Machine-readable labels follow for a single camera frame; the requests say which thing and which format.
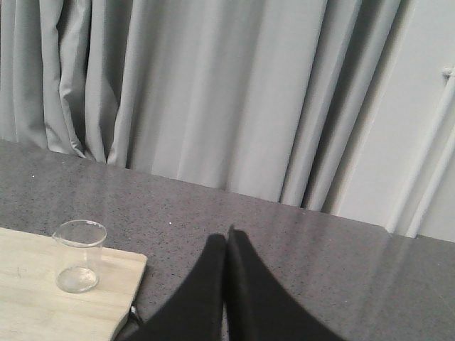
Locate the white wall pipe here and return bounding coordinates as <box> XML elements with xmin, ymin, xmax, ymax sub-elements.
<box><xmin>385</xmin><ymin>66</ymin><xmax>454</xmax><ymax>238</ymax></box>

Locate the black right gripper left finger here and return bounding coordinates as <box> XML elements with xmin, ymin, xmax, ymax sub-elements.
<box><xmin>127</xmin><ymin>234</ymin><xmax>227</xmax><ymax>340</ymax></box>

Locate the grey curtain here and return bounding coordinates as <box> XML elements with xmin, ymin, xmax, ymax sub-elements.
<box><xmin>1</xmin><ymin>1</ymin><xmax>405</xmax><ymax>211</ymax></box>

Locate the small glass beaker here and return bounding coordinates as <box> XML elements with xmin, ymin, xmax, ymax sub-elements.
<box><xmin>52</xmin><ymin>220</ymin><xmax>107</xmax><ymax>293</ymax></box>

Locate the black cutting board handle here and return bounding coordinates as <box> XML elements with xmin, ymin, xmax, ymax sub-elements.
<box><xmin>114</xmin><ymin>305</ymin><xmax>144</xmax><ymax>341</ymax></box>

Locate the wooden cutting board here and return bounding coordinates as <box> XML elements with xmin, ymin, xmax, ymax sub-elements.
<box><xmin>1</xmin><ymin>228</ymin><xmax>147</xmax><ymax>340</ymax></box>

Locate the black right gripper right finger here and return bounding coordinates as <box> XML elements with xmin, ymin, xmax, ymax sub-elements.
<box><xmin>225</xmin><ymin>227</ymin><xmax>342</xmax><ymax>340</ymax></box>

